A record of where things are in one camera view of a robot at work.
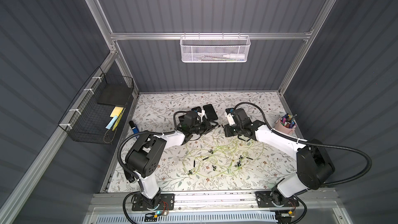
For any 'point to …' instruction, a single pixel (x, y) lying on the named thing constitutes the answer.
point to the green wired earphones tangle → (227, 155)
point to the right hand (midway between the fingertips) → (226, 128)
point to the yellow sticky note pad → (116, 111)
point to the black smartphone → (210, 112)
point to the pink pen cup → (286, 124)
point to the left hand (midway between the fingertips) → (220, 127)
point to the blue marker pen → (132, 125)
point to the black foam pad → (115, 94)
